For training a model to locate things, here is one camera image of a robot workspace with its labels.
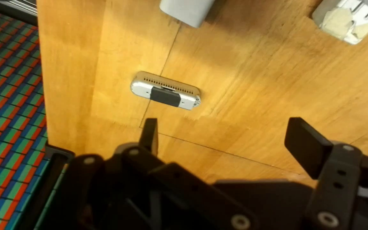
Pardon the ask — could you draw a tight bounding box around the white power strip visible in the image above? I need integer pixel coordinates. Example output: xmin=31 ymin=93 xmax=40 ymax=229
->
xmin=311 ymin=0 xmax=368 ymax=47

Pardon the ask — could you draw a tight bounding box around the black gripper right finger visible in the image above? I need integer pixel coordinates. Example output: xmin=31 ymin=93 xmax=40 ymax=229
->
xmin=285 ymin=117 xmax=368 ymax=230

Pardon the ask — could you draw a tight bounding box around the small silver metal device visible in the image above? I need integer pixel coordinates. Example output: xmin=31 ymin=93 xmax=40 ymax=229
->
xmin=131 ymin=71 xmax=204 ymax=113

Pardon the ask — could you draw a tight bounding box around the white cube charger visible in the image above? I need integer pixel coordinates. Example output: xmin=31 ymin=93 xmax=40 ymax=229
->
xmin=159 ymin=0 xmax=218 ymax=30

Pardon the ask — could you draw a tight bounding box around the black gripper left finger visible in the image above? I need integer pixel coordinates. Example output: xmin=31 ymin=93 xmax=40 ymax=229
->
xmin=39 ymin=118 xmax=259 ymax=230

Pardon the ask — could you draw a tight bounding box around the black stand base plate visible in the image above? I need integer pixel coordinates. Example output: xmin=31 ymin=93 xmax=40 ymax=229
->
xmin=17 ymin=145 xmax=77 ymax=230

